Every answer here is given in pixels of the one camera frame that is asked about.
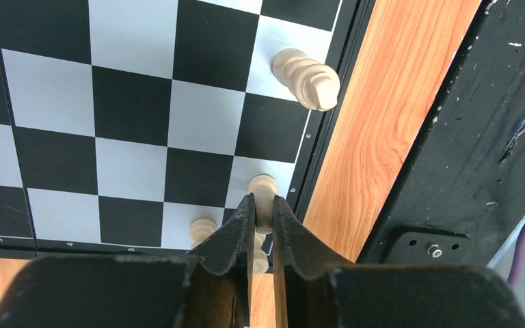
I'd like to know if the white chess rook corner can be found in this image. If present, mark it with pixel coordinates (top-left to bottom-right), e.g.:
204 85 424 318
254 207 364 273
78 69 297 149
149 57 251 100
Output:
252 232 269 276

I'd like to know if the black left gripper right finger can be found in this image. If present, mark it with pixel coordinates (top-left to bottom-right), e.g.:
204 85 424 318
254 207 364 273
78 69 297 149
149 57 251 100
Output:
272 196 525 327

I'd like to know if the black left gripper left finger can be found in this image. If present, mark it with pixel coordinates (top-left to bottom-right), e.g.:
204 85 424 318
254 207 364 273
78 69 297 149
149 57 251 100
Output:
0 194 256 327

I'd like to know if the white chess piece bottom row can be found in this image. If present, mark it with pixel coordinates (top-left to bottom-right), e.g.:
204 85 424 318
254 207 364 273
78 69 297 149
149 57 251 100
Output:
272 49 340 111

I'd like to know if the white chess knight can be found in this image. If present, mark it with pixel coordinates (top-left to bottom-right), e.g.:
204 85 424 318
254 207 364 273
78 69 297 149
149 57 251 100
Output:
248 174 278 234

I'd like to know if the white chess pawn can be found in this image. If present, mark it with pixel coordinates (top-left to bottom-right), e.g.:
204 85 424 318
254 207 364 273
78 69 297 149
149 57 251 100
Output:
189 218 217 249

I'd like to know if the black white chessboard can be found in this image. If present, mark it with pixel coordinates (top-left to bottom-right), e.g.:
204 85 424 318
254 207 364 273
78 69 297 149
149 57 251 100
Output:
0 1 373 258

